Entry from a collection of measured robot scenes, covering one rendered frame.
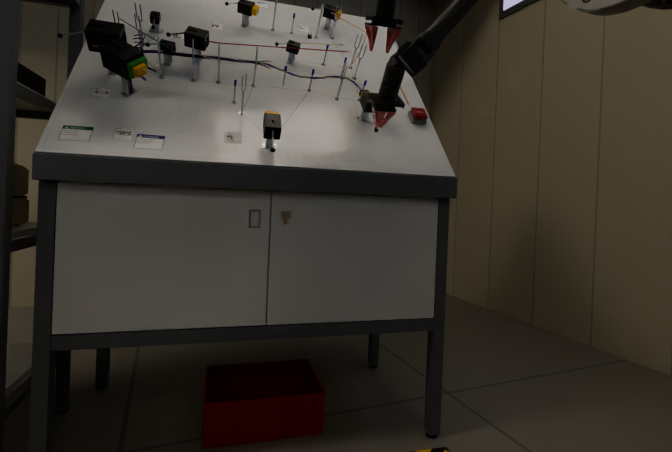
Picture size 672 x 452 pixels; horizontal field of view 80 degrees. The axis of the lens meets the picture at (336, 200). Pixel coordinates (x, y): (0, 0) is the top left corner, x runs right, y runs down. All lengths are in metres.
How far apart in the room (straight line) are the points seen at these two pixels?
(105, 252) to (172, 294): 0.21
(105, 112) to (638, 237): 2.45
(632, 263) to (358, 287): 1.71
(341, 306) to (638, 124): 1.93
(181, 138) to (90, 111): 0.26
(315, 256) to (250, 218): 0.23
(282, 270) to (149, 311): 0.38
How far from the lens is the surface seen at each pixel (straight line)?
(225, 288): 1.22
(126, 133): 1.25
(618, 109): 2.73
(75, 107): 1.36
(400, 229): 1.31
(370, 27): 1.31
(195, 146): 1.21
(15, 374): 1.56
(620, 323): 2.72
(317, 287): 1.25
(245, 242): 1.20
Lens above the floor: 0.78
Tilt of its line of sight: level
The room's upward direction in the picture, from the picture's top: 2 degrees clockwise
